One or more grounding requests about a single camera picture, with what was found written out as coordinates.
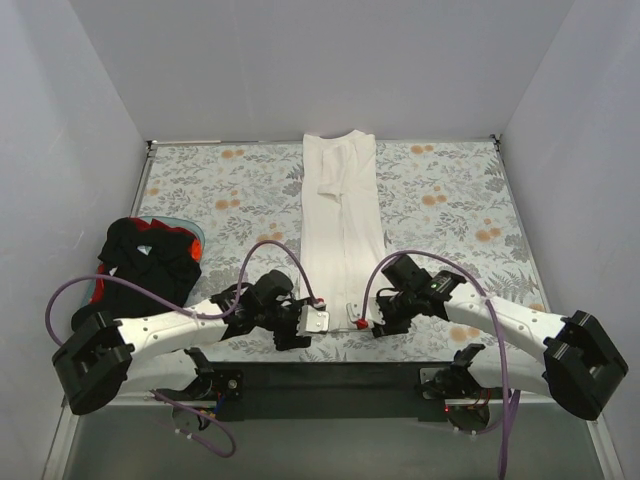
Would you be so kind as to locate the white t shirt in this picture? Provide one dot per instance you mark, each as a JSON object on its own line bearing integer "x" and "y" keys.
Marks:
{"x": 342, "y": 236}

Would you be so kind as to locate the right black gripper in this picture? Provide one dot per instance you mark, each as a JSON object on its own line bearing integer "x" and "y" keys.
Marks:
{"x": 388, "y": 315}

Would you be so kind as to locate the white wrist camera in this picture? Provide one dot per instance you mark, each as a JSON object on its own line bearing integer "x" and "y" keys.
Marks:
{"x": 354, "y": 314}
{"x": 314, "y": 318}

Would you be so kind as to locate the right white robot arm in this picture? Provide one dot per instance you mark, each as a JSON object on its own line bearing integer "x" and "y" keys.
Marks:
{"x": 568, "y": 358}

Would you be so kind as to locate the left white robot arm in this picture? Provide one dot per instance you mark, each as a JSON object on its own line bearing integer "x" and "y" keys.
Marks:
{"x": 108, "y": 356}

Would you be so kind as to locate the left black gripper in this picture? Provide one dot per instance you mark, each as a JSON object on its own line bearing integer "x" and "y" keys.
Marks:
{"x": 288, "y": 323}

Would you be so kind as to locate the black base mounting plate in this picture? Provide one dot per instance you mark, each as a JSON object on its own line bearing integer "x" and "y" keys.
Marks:
{"x": 314, "y": 391}

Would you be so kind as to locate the black t shirt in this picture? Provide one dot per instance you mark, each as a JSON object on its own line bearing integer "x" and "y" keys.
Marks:
{"x": 121, "y": 302}

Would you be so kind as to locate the light blue t shirt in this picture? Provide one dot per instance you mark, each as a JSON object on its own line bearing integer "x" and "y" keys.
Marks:
{"x": 190, "y": 225}

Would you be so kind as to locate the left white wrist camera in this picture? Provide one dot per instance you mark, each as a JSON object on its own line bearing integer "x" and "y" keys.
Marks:
{"x": 314, "y": 318}

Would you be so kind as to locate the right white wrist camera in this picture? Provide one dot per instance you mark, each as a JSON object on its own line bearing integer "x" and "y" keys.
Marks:
{"x": 354, "y": 314}

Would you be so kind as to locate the red t shirt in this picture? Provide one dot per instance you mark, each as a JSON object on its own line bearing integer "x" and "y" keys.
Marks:
{"x": 158, "y": 257}

